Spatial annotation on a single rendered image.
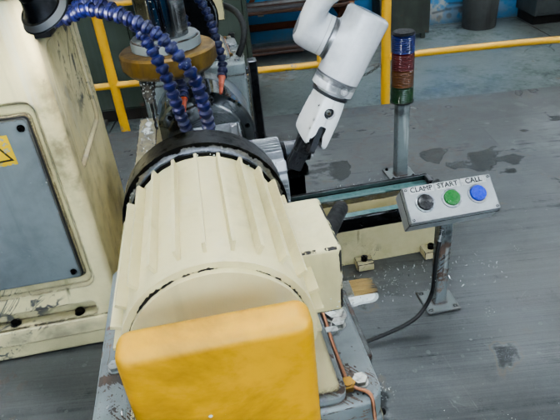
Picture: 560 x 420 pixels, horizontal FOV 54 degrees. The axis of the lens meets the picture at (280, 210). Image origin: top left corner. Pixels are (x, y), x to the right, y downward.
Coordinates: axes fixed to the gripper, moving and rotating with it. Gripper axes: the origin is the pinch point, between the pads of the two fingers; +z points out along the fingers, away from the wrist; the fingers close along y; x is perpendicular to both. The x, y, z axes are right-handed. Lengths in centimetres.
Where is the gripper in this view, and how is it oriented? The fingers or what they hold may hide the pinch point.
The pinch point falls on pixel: (296, 159)
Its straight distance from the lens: 112.8
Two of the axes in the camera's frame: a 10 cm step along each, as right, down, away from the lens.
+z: -4.1, 8.2, 4.1
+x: -9.0, -2.8, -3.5
